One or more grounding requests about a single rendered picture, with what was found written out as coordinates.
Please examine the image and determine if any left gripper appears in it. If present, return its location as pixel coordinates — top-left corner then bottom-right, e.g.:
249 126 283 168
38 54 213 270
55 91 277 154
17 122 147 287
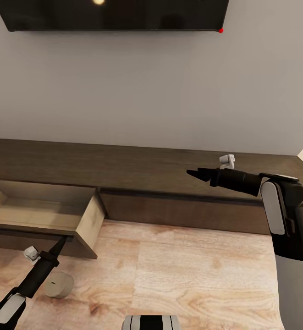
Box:
27 236 66 284

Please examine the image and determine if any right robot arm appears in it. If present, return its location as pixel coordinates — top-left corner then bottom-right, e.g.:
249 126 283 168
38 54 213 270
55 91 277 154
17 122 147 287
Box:
187 154 303 330

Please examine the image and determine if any pillar candle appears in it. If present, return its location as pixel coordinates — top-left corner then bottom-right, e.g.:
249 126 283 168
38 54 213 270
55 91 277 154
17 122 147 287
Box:
44 272 74 299

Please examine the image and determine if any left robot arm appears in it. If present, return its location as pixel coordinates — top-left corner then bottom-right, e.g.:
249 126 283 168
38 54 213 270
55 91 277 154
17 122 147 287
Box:
0 236 66 330

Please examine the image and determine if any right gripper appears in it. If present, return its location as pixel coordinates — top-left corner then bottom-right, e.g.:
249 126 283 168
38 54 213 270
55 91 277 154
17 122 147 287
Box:
187 168 246 192

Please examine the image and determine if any robot trunk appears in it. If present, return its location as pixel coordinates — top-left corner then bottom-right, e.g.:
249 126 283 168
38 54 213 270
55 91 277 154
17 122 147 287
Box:
121 315 182 330

